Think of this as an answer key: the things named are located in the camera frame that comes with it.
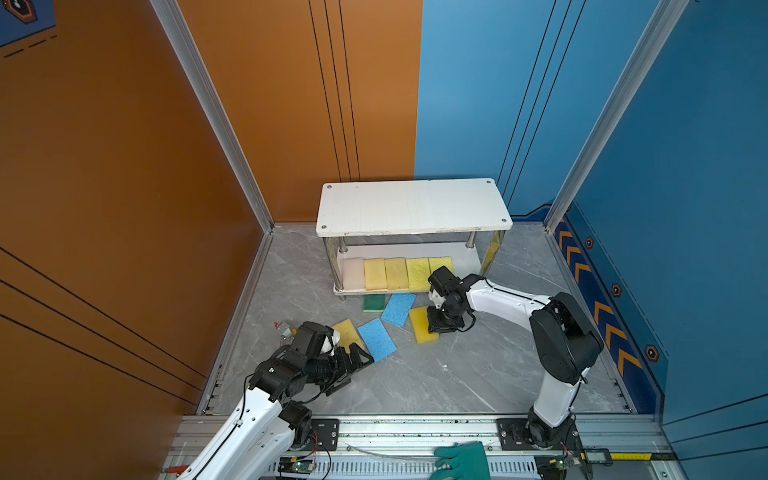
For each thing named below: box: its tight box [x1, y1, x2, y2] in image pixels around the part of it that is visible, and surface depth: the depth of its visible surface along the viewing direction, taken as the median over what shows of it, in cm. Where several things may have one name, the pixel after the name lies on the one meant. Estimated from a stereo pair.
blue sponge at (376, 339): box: [357, 318, 397, 363], surface depth 90 cm
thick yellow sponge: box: [410, 306, 439, 344], surface depth 91 cm
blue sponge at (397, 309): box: [381, 293, 416, 327], surface depth 96 cm
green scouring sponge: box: [363, 294, 386, 312], surface depth 98 cm
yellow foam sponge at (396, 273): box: [384, 258, 409, 290], surface depth 98 cm
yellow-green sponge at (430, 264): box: [420, 256, 454, 279], surface depth 101 cm
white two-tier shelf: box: [315, 178, 513, 296], surface depth 81 cm
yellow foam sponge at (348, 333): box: [333, 318, 365, 353], surface depth 91 cm
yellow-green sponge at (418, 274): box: [406, 258, 431, 292], surface depth 99 cm
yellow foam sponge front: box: [363, 258, 388, 291], surface depth 96 cm
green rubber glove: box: [430, 441, 491, 480], surface depth 71 cm
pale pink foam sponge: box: [341, 258, 365, 290], surface depth 97 cm
